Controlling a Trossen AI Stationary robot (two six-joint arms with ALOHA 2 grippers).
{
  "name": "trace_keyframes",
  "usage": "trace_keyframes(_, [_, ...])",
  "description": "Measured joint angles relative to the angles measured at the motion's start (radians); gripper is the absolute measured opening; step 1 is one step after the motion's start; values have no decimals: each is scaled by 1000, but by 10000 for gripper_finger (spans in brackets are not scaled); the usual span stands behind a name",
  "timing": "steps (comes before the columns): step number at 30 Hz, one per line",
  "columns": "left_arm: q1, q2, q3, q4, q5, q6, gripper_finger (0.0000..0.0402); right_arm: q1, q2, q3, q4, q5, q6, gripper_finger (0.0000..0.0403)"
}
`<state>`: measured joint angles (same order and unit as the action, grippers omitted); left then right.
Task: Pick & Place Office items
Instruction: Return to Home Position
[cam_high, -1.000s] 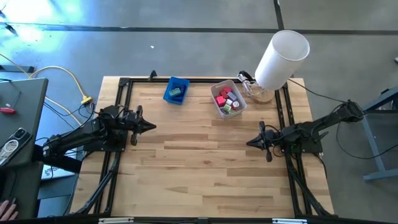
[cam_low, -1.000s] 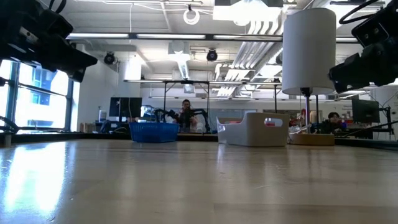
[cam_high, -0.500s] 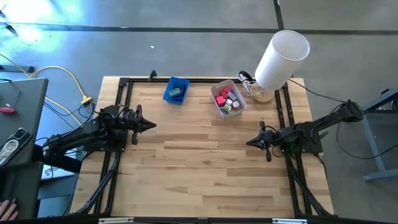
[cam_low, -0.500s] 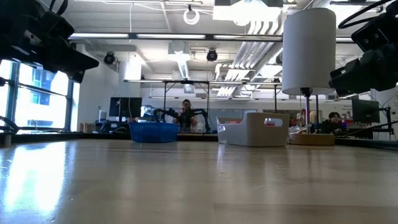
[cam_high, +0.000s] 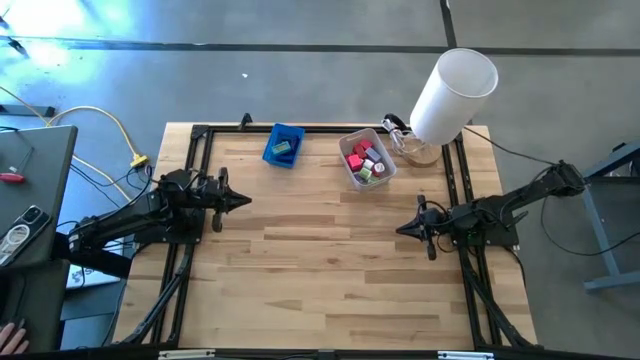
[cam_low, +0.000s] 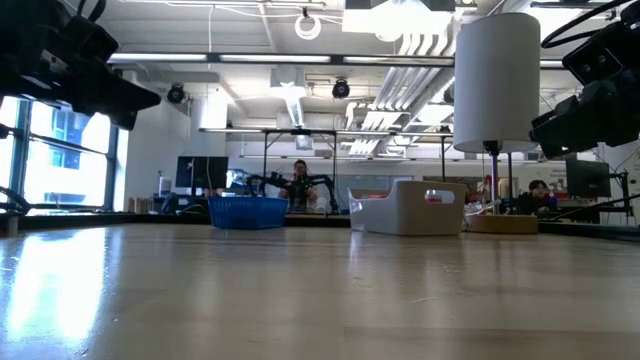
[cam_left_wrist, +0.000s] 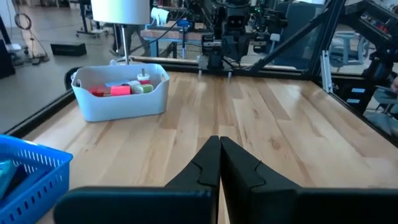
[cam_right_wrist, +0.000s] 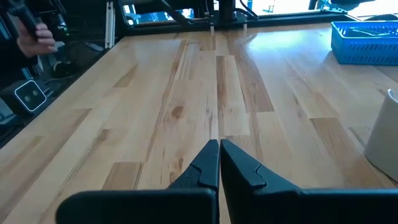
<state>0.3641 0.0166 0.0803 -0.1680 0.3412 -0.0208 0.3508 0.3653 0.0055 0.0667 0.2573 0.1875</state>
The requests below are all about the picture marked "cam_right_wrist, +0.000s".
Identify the person's hand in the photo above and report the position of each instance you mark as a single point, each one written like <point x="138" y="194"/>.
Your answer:
<point x="35" y="42"/>

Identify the white plastic bin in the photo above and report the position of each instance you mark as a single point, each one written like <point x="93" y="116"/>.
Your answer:
<point x="384" y="140"/>

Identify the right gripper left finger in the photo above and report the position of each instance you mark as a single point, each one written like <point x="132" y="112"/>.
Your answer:
<point x="205" y="168"/>

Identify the black handheld controller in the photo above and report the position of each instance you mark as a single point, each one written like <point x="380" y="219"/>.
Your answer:
<point x="23" y="15"/>

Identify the black table-level camera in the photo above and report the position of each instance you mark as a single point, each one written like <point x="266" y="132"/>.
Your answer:
<point x="29" y="96"/>

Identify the person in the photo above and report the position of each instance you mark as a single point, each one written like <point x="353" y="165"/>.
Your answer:
<point x="9" y="62"/>

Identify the blue plastic bin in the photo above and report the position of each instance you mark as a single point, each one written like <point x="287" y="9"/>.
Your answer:
<point x="363" y="46"/>

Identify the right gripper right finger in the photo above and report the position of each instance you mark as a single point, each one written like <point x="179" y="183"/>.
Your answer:
<point x="245" y="189"/>

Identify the silver bracket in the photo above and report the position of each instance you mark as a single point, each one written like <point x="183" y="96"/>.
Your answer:
<point x="110" y="25"/>

